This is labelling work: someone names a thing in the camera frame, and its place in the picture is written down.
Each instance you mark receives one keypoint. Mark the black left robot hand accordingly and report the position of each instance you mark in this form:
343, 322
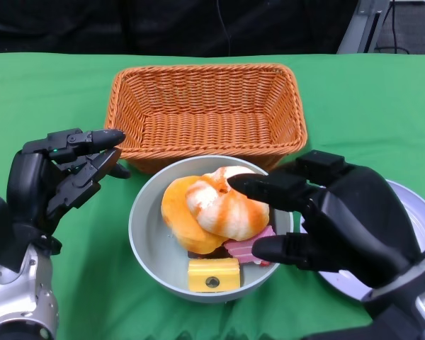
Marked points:
28, 184

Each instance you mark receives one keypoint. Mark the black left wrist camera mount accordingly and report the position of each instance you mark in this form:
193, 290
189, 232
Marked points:
1, 230

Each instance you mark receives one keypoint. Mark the yellow layered toy cake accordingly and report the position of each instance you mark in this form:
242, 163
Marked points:
216, 269

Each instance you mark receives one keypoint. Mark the grey metal frame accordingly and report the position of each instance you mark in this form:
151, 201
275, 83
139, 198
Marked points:
357, 25

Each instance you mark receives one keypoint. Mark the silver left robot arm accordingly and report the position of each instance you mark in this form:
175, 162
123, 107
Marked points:
21, 301

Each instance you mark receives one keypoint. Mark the brown layered toy cake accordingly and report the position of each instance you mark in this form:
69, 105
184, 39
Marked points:
205, 255

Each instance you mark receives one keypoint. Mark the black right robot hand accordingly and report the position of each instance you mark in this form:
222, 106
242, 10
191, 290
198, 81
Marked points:
361, 219

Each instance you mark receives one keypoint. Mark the green tablecloth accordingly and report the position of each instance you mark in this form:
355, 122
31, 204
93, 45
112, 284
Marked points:
42, 99

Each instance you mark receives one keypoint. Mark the white orange striped bread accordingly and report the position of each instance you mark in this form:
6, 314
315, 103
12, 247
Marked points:
216, 209

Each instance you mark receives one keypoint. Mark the pink layered toy cake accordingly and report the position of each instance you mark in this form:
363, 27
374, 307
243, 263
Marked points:
241, 249

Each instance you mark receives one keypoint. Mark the lilac plate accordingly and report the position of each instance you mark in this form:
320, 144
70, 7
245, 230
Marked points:
414, 212

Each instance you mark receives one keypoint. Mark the black backdrop curtain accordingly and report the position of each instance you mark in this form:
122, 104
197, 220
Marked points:
92, 25

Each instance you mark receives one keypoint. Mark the grey bowl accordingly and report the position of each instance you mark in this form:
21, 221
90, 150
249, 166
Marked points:
152, 241

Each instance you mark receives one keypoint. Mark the orange wicker basket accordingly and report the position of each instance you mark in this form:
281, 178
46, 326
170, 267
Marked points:
205, 120

